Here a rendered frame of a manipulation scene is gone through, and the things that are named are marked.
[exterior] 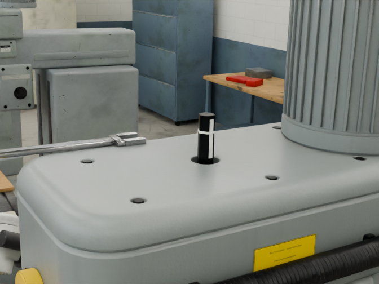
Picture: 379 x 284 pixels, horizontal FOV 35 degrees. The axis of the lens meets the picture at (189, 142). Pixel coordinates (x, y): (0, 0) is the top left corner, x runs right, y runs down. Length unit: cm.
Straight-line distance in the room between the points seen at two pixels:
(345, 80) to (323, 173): 13
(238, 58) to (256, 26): 56
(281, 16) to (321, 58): 647
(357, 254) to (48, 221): 36
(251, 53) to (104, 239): 720
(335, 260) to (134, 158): 27
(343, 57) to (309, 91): 6
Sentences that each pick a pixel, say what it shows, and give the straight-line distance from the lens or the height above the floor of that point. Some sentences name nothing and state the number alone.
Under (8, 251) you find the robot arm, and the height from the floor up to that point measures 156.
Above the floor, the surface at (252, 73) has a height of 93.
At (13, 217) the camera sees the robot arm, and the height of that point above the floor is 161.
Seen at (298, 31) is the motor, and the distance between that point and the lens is 83.
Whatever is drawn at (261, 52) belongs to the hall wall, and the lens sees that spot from 757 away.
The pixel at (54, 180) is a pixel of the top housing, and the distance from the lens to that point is 69.
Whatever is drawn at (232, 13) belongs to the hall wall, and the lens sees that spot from 809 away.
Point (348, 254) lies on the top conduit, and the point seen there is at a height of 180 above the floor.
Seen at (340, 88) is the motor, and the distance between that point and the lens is 80.
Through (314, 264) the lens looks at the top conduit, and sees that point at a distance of 70.
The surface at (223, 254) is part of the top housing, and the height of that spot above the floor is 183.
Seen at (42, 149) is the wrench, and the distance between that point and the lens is 78.
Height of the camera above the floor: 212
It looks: 16 degrees down
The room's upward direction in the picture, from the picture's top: 1 degrees clockwise
